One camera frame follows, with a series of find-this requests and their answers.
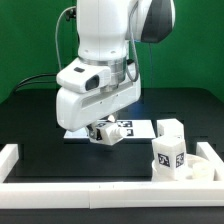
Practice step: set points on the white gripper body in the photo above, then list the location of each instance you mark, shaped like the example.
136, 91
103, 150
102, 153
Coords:
84, 96

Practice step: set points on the white round stool seat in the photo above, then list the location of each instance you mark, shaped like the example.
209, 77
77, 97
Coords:
197, 169

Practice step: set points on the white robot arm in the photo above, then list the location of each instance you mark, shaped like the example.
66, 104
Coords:
109, 29

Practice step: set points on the white marker sheet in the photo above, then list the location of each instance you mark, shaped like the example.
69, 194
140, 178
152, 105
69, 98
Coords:
136, 129

